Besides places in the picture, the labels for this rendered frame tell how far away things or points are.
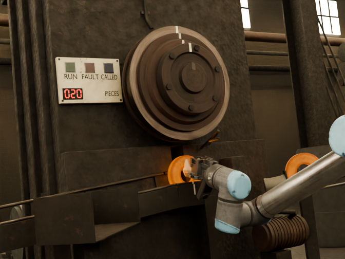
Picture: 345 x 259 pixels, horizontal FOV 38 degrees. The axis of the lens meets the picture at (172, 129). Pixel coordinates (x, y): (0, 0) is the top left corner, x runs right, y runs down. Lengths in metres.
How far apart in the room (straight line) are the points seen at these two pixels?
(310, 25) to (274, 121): 4.37
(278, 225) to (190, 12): 1.02
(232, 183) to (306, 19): 4.83
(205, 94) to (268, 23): 9.03
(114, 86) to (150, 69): 0.19
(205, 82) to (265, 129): 8.36
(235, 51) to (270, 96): 8.13
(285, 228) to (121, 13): 1.11
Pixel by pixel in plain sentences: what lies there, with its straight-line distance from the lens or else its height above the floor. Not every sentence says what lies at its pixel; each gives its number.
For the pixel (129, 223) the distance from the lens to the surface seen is 1.64.
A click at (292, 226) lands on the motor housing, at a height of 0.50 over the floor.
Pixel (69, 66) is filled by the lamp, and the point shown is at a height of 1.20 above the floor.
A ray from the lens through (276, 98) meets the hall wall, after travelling 10.67.
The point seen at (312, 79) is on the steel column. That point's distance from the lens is 6.25.
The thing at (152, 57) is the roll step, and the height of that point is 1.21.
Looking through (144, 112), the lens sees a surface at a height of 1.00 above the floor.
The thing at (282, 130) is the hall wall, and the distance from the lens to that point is 10.62.
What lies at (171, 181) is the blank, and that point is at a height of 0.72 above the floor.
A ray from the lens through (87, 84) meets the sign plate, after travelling 2.02.
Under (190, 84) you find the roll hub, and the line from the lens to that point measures 1.96.
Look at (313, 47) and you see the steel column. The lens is 6.38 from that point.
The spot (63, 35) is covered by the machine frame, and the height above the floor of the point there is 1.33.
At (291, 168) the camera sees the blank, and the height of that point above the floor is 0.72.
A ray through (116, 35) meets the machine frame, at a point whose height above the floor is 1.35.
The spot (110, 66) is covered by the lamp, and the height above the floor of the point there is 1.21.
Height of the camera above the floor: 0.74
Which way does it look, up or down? 5 degrees up
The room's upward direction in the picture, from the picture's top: 6 degrees counter-clockwise
